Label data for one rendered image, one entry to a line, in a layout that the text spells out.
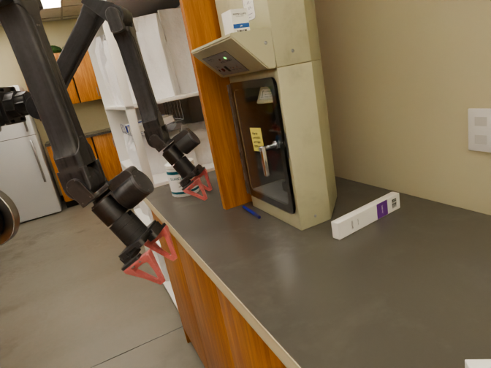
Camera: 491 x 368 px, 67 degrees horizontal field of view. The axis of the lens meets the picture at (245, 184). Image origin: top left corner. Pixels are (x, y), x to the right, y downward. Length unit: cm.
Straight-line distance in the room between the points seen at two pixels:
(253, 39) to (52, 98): 49
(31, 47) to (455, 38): 99
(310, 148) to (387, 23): 47
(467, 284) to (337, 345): 31
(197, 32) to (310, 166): 59
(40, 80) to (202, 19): 70
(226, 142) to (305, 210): 42
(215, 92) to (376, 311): 89
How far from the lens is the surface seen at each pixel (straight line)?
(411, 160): 132
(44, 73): 78
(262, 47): 100
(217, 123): 133
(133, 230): 79
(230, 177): 137
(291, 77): 104
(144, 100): 124
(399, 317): 77
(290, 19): 105
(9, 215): 135
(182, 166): 124
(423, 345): 72
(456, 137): 121
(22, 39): 80
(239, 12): 105
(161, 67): 222
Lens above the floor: 141
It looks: 16 degrees down
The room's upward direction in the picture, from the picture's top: 11 degrees counter-clockwise
